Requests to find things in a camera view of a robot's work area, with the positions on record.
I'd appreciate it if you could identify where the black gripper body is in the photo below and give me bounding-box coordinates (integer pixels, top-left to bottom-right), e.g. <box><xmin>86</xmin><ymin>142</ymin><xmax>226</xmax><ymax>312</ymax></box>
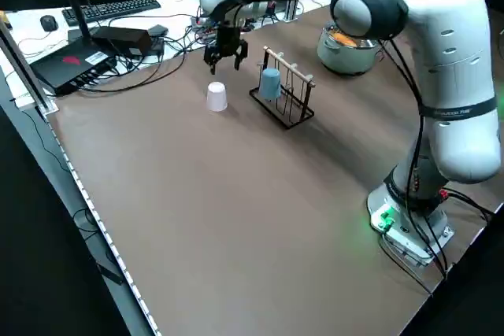
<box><xmin>213</xmin><ymin>24</ymin><xmax>243</xmax><ymax>56</ymax></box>

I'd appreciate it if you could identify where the pale pink cup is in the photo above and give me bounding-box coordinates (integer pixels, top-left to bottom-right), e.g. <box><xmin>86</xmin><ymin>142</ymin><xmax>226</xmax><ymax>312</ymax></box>
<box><xmin>206</xmin><ymin>81</ymin><xmax>229</xmax><ymax>113</ymax></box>

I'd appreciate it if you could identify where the blue cup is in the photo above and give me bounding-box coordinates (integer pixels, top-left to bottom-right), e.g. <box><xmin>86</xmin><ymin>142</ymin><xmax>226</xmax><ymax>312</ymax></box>
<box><xmin>258</xmin><ymin>68</ymin><xmax>283</xmax><ymax>102</ymax></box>

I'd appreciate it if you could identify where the black power brick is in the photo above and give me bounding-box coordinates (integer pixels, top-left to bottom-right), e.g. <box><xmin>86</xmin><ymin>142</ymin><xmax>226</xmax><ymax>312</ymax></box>
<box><xmin>91</xmin><ymin>25</ymin><xmax>154</xmax><ymax>58</ymax></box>

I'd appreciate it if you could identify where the pale green electric pot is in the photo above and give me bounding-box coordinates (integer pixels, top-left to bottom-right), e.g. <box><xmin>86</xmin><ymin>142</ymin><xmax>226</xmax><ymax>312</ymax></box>
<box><xmin>317</xmin><ymin>23</ymin><xmax>380</xmax><ymax>76</ymax></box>

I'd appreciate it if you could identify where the black keyboard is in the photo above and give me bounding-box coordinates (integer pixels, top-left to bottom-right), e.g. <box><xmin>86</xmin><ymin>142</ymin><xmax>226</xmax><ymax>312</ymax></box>
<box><xmin>61</xmin><ymin>0</ymin><xmax>162</xmax><ymax>25</ymax></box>

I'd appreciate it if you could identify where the black device with red logo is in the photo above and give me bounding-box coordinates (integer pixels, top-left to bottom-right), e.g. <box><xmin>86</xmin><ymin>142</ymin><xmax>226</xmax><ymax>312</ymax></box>
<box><xmin>29</xmin><ymin>39</ymin><xmax>118</xmax><ymax>96</ymax></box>

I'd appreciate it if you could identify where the black stand pole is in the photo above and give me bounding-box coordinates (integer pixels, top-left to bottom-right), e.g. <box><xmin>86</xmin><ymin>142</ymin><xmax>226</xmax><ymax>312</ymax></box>
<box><xmin>53</xmin><ymin>0</ymin><xmax>95</xmax><ymax>44</ymax></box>

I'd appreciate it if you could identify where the black computer mouse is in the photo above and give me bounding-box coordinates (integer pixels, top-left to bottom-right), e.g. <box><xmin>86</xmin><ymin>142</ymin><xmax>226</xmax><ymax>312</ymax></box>
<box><xmin>39</xmin><ymin>14</ymin><xmax>58</xmax><ymax>32</ymax></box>

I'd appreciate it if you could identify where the electronics board with wires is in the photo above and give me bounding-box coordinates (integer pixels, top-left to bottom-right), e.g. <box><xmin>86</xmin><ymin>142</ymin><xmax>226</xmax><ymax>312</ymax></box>
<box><xmin>191</xmin><ymin>16</ymin><xmax>221</xmax><ymax>44</ymax></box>

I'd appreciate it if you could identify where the black wire cup holder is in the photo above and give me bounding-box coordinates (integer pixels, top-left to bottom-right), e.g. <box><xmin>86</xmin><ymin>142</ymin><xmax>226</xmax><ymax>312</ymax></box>
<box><xmin>248</xmin><ymin>46</ymin><xmax>317</xmax><ymax>130</ymax></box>

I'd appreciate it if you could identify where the aluminium frame post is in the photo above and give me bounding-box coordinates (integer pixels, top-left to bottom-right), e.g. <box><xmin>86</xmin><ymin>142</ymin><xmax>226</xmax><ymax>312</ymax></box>
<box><xmin>0</xmin><ymin>17</ymin><xmax>59</xmax><ymax>113</ymax></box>
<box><xmin>284</xmin><ymin>0</ymin><xmax>305</xmax><ymax>23</ymax></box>

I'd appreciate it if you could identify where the black desk cable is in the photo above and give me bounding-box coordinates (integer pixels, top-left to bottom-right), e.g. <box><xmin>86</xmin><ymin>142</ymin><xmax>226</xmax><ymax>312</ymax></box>
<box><xmin>76</xmin><ymin>13</ymin><xmax>198</xmax><ymax>95</ymax></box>

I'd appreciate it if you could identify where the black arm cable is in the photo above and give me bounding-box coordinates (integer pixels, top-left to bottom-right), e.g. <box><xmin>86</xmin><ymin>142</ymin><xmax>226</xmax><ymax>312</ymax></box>
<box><xmin>376</xmin><ymin>35</ymin><xmax>450</xmax><ymax>274</ymax></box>

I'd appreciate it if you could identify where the silver table edge rail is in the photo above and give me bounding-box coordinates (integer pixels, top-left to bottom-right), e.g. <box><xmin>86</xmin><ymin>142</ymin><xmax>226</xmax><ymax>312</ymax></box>
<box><xmin>39</xmin><ymin>107</ymin><xmax>162</xmax><ymax>336</ymax></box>

